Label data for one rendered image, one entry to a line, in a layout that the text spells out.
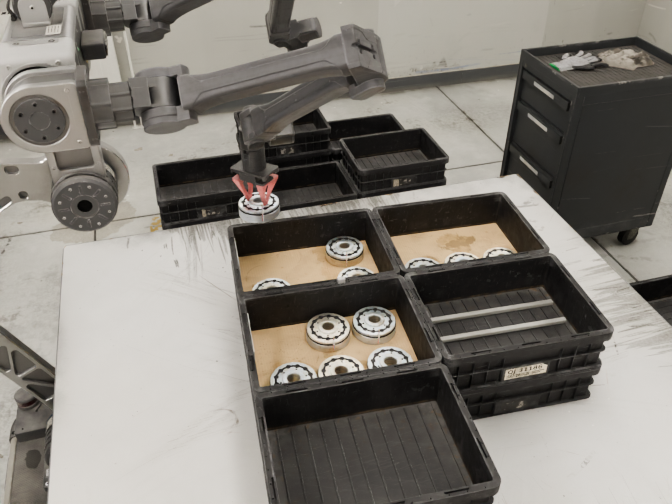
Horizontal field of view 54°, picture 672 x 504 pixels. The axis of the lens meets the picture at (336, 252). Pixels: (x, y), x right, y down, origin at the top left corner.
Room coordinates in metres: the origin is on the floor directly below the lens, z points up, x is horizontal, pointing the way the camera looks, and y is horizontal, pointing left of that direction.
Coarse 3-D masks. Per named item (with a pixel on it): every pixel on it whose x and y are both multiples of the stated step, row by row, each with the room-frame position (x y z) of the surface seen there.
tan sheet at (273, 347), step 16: (352, 320) 1.19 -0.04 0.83; (256, 336) 1.13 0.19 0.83; (272, 336) 1.13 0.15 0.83; (288, 336) 1.13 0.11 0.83; (304, 336) 1.13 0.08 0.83; (352, 336) 1.13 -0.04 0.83; (400, 336) 1.13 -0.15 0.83; (256, 352) 1.08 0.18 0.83; (272, 352) 1.08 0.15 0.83; (288, 352) 1.08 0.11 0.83; (304, 352) 1.08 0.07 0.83; (320, 352) 1.08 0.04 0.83; (336, 352) 1.08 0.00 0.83; (352, 352) 1.08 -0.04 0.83; (368, 352) 1.08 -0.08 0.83; (272, 368) 1.03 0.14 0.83
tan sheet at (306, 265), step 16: (256, 256) 1.45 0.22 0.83; (272, 256) 1.45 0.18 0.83; (288, 256) 1.45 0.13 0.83; (304, 256) 1.45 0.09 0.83; (320, 256) 1.45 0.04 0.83; (368, 256) 1.45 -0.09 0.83; (240, 272) 1.38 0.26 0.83; (256, 272) 1.38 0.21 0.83; (272, 272) 1.38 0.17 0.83; (288, 272) 1.38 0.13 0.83; (304, 272) 1.38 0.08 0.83; (320, 272) 1.38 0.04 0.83; (336, 272) 1.38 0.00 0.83
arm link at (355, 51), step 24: (312, 48) 1.10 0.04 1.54; (336, 48) 1.09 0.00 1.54; (360, 48) 1.11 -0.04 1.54; (144, 72) 1.12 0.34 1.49; (168, 72) 1.13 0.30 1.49; (216, 72) 1.11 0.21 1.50; (240, 72) 1.10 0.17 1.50; (264, 72) 1.09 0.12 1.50; (288, 72) 1.08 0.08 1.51; (312, 72) 1.08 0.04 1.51; (336, 72) 1.09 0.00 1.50; (360, 72) 1.09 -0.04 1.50; (384, 72) 1.12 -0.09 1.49; (192, 96) 1.09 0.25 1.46; (216, 96) 1.08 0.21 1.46; (240, 96) 1.10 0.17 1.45; (144, 120) 1.07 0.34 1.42; (168, 120) 1.06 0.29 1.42; (192, 120) 1.08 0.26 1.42
